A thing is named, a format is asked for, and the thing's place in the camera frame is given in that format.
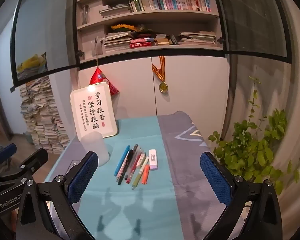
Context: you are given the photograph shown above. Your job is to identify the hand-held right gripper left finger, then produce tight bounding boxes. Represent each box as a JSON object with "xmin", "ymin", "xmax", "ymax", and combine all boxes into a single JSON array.
[{"xmin": 15, "ymin": 151, "xmax": 99, "ymax": 240}]

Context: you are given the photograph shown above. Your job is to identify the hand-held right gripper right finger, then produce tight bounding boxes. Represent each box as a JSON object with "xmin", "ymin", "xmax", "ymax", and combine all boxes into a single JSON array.
[{"xmin": 199, "ymin": 151, "xmax": 283, "ymax": 240}]

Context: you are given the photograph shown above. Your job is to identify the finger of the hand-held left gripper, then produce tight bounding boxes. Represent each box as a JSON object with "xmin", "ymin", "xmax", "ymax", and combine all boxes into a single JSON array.
[
  {"xmin": 0, "ymin": 148, "xmax": 49, "ymax": 184},
  {"xmin": 0, "ymin": 143, "xmax": 17, "ymax": 173}
]

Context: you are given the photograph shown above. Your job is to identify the frosted plastic cup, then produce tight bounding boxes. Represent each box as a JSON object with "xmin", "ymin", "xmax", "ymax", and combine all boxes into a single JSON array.
[{"xmin": 80, "ymin": 132, "xmax": 111, "ymax": 167}]

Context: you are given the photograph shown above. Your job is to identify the pink checked pen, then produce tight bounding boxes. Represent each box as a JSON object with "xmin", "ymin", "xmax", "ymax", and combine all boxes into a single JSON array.
[{"xmin": 116, "ymin": 156, "xmax": 130, "ymax": 182}]

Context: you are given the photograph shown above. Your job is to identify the blue pen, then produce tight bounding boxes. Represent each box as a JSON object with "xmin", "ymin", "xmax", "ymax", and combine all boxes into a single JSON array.
[{"xmin": 114, "ymin": 145, "xmax": 130, "ymax": 177}]

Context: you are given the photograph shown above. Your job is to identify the red pen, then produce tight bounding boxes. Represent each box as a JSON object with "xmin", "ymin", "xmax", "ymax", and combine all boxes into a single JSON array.
[{"xmin": 124, "ymin": 152, "xmax": 143, "ymax": 181}]

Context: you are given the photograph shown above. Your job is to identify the black marker pen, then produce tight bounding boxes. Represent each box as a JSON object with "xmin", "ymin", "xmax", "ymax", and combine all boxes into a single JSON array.
[{"xmin": 117, "ymin": 149, "xmax": 134, "ymax": 185}]

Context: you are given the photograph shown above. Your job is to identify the green pen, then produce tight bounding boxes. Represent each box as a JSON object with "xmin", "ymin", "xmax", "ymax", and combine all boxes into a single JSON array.
[{"xmin": 132, "ymin": 156, "xmax": 150, "ymax": 190}]

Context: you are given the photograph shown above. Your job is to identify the orange highlighter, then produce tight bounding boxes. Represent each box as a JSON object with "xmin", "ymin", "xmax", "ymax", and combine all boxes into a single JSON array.
[{"xmin": 141, "ymin": 164, "xmax": 151, "ymax": 185}]

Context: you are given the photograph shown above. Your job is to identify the white and purple correction tape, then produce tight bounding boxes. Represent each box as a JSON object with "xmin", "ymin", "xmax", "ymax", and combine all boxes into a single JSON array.
[{"xmin": 149, "ymin": 149, "xmax": 158, "ymax": 171}]

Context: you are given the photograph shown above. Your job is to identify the tall stack of papers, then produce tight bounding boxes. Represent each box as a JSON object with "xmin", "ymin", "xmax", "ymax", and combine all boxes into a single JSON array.
[{"xmin": 20, "ymin": 76, "xmax": 70, "ymax": 155}]

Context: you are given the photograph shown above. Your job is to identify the green potted plant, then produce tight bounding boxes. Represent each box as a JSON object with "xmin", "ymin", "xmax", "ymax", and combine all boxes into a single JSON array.
[{"xmin": 208, "ymin": 76, "xmax": 300, "ymax": 195}]

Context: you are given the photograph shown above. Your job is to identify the white calligraphy sign board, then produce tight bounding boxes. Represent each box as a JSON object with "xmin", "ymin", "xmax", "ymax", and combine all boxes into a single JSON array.
[{"xmin": 70, "ymin": 82, "xmax": 118, "ymax": 142}]

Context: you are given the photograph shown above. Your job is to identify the yellow plush toy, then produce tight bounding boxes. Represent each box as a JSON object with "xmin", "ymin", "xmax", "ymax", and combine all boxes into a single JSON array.
[{"xmin": 16, "ymin": 53, "xmax": 48, "ymax": 74}]

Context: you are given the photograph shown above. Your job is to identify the grey bookshelf cabinet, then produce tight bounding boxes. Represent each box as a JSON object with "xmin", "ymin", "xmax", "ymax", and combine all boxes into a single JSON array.
[{"xmin": 66, "ymin": 0, "xmax": 232, "ymax": 117}]

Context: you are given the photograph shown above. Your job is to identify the red hanging ornament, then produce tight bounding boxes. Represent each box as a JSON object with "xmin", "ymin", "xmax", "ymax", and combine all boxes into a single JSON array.
[{"xmin": 89, "ymin": 67, "xmax": 120, "ymax": 96}]

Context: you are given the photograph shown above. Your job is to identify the gold medal with striped ribbon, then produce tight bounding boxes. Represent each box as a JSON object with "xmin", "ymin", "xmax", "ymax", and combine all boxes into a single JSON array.
[{"xmin": 151, "ymin": 56, "xmax": 169, "ymax": 93}]

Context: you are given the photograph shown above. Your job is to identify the glass cabinet door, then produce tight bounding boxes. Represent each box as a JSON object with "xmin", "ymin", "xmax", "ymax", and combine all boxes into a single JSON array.
[
  {"xmin": 10, "ymin": 0, "xmax": 81, "ymax": 93},
  {"xmin": 210, "ymin": 0, "xmax": 293, "ymax": 64}
]

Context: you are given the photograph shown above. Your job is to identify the stack of magazines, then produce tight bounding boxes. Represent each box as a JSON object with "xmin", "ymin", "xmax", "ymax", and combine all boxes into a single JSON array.
[{"xmin": 104, "ymin": 31, "xmax": 132, "ymax": 53}]

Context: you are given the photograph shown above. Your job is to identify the stack of grey booklets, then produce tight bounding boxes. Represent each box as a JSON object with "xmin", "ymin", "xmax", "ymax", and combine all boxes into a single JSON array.
[{"xmin": 177, "ymin": 31, "xmax": 217, "ymax": 47}]

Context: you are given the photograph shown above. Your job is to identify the stack of red books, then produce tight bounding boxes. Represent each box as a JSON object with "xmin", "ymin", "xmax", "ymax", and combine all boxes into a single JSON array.
[{"xmin": 129, "ymin": 38, "xmax": 158, "ymax": 49}]

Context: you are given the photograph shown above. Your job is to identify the yellow flower garland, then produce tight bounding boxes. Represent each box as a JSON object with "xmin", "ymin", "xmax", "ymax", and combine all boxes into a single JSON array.
[{"xmin": 111, "ymin": 24, "xmax": 136, "ymax": 32}]

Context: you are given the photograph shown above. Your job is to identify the clear glass vase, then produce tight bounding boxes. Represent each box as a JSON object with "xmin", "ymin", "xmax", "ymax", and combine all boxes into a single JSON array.
[{"xmin": 81, "ymin": 4, "xmax": 90, "ymax": 25}]

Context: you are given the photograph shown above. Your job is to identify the stack of flat grey books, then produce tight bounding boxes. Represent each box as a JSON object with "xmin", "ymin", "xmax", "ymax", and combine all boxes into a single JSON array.
[{"xmin": 99, "ymin": 4, "xmax": 131, "ymax": 18}]

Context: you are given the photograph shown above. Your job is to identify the row of upright colourful books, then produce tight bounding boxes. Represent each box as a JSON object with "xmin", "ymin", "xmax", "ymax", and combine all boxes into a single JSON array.
[{"xmin": 127, "ymin": 0, "xmax": 212, "ymax": 13}]

